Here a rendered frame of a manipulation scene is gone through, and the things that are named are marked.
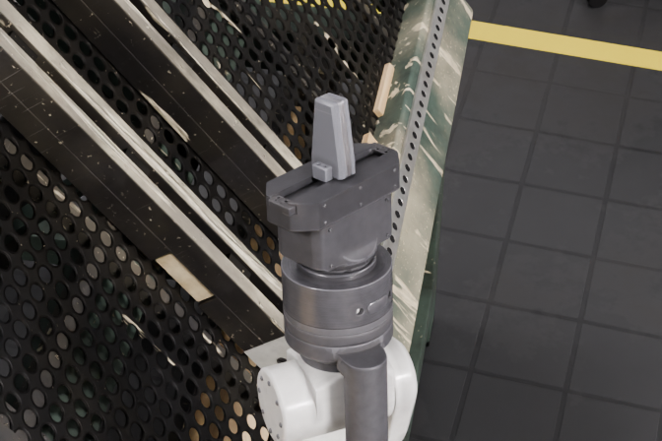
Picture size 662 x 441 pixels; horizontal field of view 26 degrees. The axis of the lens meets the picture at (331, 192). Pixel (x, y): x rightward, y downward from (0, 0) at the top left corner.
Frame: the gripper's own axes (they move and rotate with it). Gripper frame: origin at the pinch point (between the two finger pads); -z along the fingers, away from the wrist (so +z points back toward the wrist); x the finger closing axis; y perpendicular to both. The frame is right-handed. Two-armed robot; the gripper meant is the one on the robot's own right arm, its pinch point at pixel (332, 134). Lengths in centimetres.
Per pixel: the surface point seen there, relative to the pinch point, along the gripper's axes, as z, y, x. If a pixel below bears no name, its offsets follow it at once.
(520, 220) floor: 113, 106, -170
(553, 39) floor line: 94, 140, -229
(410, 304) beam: 61, 45, -60
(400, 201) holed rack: 51, 54, -69
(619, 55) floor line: 97, 124, -236
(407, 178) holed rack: 50, 57, -73
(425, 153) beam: 50, 61, -83
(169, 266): 38, 47, -20
